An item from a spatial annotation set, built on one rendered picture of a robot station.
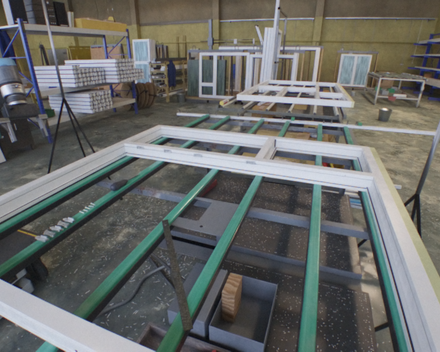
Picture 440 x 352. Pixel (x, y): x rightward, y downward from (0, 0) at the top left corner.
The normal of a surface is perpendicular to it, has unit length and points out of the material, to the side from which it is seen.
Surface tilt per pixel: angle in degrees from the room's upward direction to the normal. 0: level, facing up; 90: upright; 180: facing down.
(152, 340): 0
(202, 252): 0
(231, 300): 90
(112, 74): 90
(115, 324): 0
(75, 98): 90
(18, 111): 66
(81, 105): 90
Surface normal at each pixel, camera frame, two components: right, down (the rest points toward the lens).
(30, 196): 0.94, 0.15
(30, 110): 0.83, -0.19
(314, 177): -0.35, 0.40
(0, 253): 0.00, -0.90
